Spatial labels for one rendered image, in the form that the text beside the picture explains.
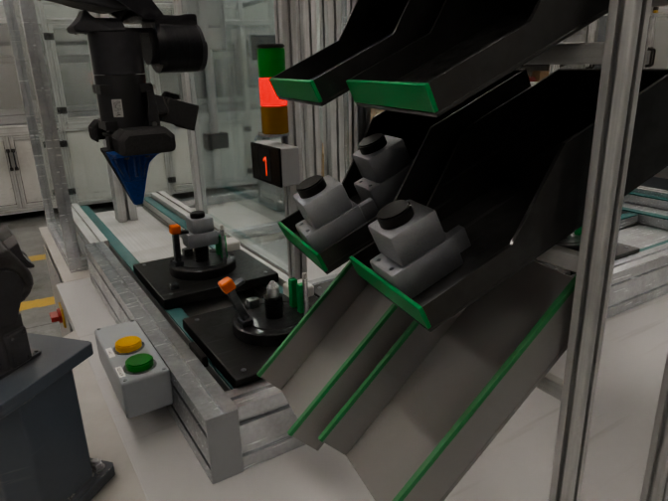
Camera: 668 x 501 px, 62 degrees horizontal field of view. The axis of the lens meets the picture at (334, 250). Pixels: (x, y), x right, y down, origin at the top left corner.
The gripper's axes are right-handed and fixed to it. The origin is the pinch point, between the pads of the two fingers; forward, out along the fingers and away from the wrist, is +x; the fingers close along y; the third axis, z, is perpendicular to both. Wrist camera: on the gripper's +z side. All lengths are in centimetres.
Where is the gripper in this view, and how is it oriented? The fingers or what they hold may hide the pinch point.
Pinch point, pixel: (134, 177)
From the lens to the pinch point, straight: 74.4
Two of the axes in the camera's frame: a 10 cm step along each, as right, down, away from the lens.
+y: -5.3, -2.6, 8.1
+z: 8.5, -1.9, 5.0
